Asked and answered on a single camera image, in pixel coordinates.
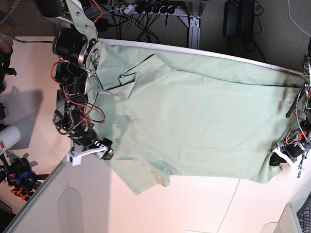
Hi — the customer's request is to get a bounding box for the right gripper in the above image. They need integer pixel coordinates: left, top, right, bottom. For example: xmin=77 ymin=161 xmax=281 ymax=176
xmin=70 ymin=137 xmax=114 ymax=161

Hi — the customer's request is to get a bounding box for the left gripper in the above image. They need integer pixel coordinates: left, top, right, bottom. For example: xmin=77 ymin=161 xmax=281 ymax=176
xmin=269 ymin=131 xmax=311 ymax=167

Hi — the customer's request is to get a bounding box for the light green T-shirt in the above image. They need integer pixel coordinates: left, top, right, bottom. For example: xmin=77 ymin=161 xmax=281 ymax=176
xmin=96 ymin=44 xmax=305 ymax=194

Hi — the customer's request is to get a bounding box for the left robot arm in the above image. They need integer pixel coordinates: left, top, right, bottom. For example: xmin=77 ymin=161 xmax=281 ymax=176
xmin=269 ymin=45 xmax=311 ymax=170

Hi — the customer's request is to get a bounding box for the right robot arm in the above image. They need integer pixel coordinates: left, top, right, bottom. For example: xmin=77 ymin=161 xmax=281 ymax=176
xmin=35 ymin=0 xmax=114 ymax=166

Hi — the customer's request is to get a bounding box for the black mesh chair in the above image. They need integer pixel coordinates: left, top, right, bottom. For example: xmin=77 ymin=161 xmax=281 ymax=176
xmin=297 ymin=195 xmax=311 ymax=233

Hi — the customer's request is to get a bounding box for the blue orange clamp pile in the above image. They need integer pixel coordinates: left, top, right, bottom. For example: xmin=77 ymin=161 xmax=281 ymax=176
xmin=0 ymin=154 xmax=37 ymax=201

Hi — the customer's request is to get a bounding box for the white cylinder with sticker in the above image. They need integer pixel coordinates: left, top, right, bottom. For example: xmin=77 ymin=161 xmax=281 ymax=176
xmin=0 ymin=125 xmax=21 ymax=155

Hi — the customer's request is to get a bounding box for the black power strip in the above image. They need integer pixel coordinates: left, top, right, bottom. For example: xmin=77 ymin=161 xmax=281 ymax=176
xmin=122 ymin=2 xmax=178 ymax=15

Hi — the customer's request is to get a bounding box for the aluminium table leg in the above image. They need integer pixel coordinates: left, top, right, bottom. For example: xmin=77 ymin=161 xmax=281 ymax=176
xmin=188 ymin=15 xmax=201 ymax=50

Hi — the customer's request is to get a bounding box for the black power adapter brick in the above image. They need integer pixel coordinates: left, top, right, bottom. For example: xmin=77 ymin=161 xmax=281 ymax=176
xmin=223 ymin=0 xmax=239 ymax=37

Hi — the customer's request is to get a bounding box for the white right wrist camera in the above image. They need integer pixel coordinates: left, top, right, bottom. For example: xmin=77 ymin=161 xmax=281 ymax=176
xmin=66 ymin=151 xmax=82 ymax=166

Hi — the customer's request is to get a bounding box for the white cable on carpet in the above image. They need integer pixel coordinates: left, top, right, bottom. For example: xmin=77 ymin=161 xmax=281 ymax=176
xmin=288 ymin=0 xmax=311 ymax=37

